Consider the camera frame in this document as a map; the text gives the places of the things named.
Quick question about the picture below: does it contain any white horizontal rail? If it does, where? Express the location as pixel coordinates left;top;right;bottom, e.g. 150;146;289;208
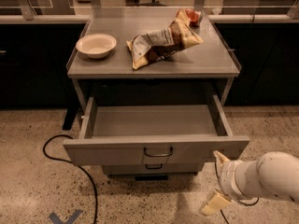
0;14;299;24

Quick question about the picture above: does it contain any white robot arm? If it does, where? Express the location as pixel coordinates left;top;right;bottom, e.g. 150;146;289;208
200;151;299;216

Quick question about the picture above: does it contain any black cable left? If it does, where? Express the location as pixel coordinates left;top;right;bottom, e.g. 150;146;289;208
42;133;99;224

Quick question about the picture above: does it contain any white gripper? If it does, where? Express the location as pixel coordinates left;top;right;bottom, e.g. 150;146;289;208
200;150;246;216

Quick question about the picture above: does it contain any white ceramic bowl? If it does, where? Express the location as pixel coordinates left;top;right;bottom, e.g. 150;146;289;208
76;34;117;59

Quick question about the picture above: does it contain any grey top drawer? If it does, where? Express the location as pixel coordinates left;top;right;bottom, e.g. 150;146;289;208
64;96;249;166

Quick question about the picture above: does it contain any red snack packet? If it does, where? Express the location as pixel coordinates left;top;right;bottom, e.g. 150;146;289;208
186;9;203;27

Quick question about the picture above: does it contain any grey drawer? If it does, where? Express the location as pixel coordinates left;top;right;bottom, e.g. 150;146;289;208
64;96;249;166
102;163;204;175

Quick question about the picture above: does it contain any grey middle drawer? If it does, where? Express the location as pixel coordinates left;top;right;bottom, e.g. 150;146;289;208
102;163;204;175

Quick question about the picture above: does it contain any crumpled chip bag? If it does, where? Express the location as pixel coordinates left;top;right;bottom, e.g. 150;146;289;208
127;8;203;70

